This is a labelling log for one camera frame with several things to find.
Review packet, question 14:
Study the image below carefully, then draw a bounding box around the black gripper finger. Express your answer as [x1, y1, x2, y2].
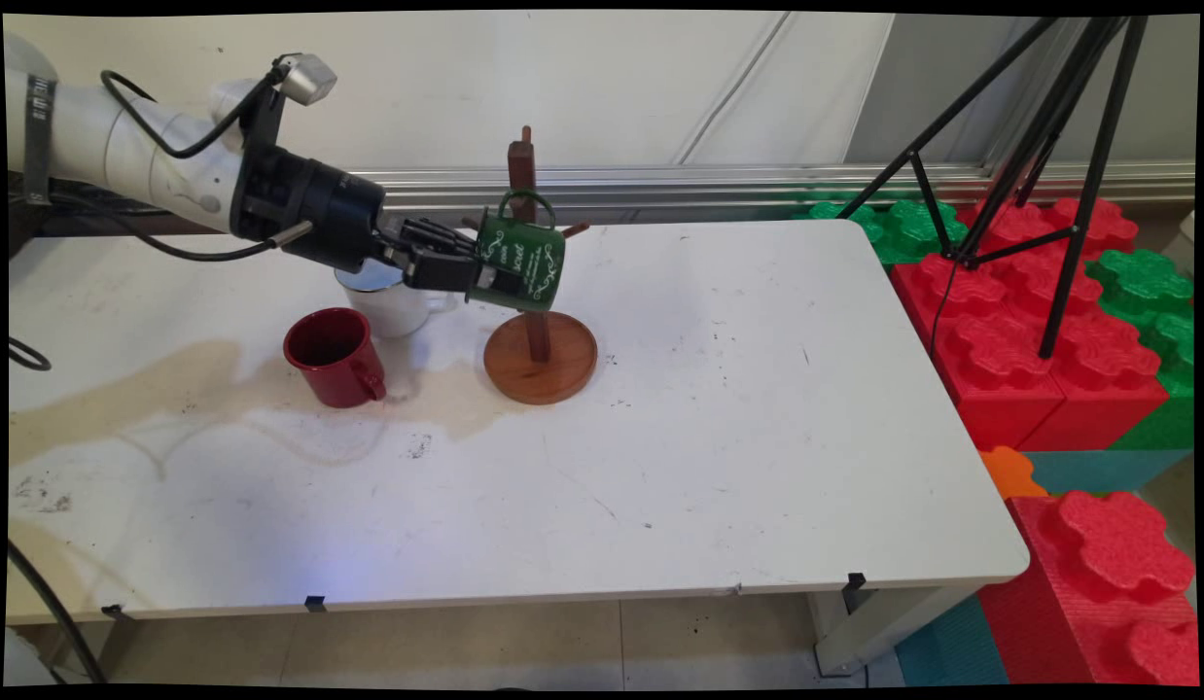
[398, 217, 482, 256]
[402, 243, 522, 298]

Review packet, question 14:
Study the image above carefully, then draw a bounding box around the red enamel mug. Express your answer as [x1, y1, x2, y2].
[282, 306, 390, 410]

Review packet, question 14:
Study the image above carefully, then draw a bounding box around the black cable with silver plug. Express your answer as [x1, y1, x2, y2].
[18, 190, 316, 263]

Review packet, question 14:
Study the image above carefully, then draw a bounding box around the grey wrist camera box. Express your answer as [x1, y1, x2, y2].
[236, 52, 339, 147]

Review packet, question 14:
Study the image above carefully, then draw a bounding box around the black looped cable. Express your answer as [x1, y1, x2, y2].
[6, 334, 54, 373]

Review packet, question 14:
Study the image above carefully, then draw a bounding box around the black hanging cable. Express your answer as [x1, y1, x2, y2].
[6, 538, 109, 684]

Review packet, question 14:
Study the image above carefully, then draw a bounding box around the orange foam piece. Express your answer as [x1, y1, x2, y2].
[979, 446, 1048, 501]

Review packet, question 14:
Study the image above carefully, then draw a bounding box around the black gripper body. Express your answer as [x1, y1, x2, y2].
[230, 143, 410, 276]

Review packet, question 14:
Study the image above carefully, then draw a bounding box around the green foam block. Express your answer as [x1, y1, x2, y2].
[1086, 249, 1196, 454]
[795, 190, 968, 266]

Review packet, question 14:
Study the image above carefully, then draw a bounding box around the black velcro strap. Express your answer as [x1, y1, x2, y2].
[22, 75, 59, 208]

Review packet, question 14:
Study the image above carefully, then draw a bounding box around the black tripod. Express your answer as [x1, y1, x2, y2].
[835, 15, 1151, 362]

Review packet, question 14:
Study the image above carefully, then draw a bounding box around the wooden mug tree stand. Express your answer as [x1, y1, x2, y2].
[461, 125, 600, 406]

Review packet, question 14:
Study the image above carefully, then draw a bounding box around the large red foam block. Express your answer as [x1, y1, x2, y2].
[889, 197, 1173, 454]

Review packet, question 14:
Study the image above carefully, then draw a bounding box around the green enamel mug white print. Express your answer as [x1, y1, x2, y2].
[465, 189, 568, 315]

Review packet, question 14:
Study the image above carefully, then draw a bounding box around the black camera cable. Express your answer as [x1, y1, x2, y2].
[99, 68, 282, 161]

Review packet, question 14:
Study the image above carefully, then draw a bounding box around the white table leg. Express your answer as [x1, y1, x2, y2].
[809, 581, 994, 679]

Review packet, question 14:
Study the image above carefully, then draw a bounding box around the thin black tripod cable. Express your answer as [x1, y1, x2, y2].
[929, 258, 958, 375]

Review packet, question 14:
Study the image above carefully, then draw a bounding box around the aluminium rail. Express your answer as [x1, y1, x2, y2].
[349, 161, 1196, 232]

